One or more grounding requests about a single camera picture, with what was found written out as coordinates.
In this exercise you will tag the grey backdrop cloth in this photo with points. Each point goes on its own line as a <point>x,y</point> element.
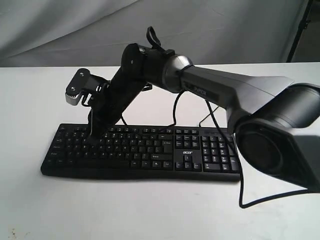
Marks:
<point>69,33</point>

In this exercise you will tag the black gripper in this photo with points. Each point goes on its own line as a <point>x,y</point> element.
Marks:
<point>107,111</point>

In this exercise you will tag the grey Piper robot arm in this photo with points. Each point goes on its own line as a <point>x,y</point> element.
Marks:
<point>275,120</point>

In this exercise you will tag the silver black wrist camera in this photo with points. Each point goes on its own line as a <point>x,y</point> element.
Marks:
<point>84,87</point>

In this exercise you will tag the black Acer keyboard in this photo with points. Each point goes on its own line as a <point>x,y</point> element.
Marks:
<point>143,152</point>

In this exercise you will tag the black tripod stand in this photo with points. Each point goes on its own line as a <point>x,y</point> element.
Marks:
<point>306,43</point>

